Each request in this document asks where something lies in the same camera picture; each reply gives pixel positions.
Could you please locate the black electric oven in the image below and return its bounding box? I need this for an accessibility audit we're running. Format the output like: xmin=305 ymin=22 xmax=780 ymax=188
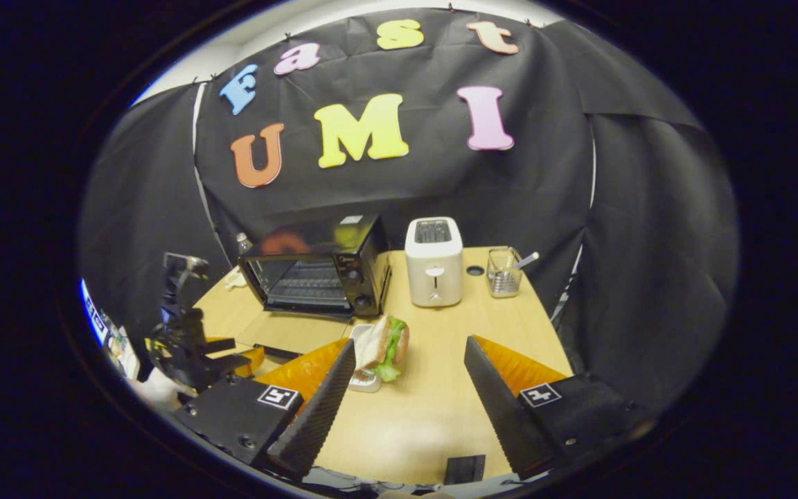
xmin=236 ymin=213 xmax=393 ymax=362

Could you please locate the white rectangular dish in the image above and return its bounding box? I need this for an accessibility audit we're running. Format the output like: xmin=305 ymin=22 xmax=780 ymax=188
xmin=348 ymin=324 xmax=383 ymax=394

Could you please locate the colourful printed board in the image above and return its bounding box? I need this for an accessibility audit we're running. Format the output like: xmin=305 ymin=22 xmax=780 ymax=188
xmin=80 ymin=277 xmax=141 ymax=380

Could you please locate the lettuce sandwich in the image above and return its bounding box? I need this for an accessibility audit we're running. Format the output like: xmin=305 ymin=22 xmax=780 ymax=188
xmin=356 ymin=315 xmax=411 ymax=383

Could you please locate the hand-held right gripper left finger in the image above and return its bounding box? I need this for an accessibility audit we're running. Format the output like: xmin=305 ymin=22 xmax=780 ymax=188
xmin=170 ymin=338 xmax=357 ymax=483

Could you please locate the black backdrop cloth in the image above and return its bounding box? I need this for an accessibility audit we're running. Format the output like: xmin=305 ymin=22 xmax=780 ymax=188
xmin=79 ymin=7 xmax=741 ymax=410

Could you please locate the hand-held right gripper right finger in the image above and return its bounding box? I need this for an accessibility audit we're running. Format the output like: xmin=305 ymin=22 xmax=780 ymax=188
xmin=463 ymin=335 xmax=649 ymax=481

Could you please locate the white toaster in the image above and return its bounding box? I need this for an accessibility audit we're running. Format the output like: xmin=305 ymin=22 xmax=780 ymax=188
xmin=405 ymin=217 xmax=464 ymax=308

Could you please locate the metal wire basket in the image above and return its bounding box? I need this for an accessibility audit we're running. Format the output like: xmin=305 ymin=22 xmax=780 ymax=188
xmin=486 ymin=247 xmax=525 ymax=299

